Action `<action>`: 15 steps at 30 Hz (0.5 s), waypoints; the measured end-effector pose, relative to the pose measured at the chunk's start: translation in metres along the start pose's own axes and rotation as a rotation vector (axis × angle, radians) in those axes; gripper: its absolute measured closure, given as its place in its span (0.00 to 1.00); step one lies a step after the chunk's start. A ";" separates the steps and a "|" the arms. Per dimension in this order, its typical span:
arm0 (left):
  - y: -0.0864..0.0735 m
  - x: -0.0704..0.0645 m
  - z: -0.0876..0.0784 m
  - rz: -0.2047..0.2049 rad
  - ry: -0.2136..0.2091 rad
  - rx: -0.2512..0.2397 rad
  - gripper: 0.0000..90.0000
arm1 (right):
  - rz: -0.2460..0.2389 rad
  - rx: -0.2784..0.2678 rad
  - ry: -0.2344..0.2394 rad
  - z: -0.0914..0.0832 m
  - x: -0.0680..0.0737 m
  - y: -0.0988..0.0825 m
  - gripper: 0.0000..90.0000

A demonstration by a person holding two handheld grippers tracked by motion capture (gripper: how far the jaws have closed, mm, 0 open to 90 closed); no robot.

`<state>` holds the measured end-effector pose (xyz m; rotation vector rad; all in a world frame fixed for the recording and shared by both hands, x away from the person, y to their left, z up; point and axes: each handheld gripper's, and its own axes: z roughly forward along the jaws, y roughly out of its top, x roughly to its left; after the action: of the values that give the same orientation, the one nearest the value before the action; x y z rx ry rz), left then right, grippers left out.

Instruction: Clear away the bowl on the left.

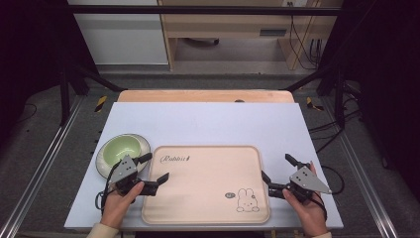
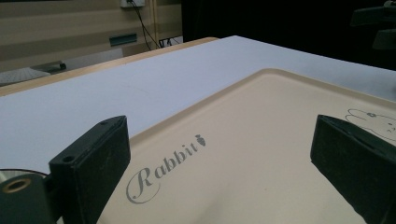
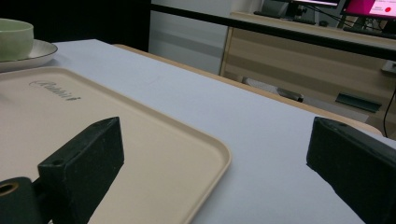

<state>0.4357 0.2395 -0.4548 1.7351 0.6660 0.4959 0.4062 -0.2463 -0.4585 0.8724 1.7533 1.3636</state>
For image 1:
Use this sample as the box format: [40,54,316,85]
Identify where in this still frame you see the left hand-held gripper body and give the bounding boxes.
[109,154,160,197]

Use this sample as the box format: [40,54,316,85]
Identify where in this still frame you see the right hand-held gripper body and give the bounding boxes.
[267,165,333,203]

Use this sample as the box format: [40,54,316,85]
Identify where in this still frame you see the green and white bowl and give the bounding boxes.
[95,133,152,179]

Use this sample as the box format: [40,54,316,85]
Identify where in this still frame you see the person's right hand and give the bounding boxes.
[281,188,329,238]

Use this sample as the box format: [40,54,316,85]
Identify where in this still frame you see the person's left hand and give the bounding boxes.
[99,180,146,230]

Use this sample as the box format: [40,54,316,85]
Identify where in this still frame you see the beige tray with rabbit print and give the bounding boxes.
[141,144,271,226]

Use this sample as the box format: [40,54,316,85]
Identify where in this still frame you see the black metal stand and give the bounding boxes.
[283,63,348,130]
[58,62,128,127]

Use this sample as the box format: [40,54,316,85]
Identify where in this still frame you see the wooden table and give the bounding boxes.
[117,89,295,104]

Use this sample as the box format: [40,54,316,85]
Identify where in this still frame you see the white cabinet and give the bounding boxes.
[67,0,169,65]

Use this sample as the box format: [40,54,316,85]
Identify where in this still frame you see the dark curtain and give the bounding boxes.
[0,0,100,143]
[316,0,420,192]

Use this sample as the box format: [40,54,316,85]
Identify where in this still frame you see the light wooden desk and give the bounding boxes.
[157,0,345,71]

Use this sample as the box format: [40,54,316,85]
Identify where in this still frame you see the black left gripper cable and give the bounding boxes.
[94,161,121,214]

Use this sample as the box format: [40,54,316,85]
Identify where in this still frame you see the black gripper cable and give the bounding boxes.
[316,164,346,196]
[94,161,121,214]

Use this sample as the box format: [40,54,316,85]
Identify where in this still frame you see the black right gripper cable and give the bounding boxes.
[316,164,346,196]

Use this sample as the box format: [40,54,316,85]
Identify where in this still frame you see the black floor cables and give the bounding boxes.
[308,98,363,154]

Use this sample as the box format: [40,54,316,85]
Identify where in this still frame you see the aluminium floor rail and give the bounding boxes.
[0,95,85,238]
[325,98,400,238]

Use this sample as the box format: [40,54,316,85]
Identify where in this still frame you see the black hanging desk cables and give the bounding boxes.
[286,1,324,71]

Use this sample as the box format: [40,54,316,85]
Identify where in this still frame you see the yellow cable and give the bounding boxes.
[289,0,322,70]

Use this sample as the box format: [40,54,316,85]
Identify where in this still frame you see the black horizontal frame bar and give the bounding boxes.
[65,4,343,17]

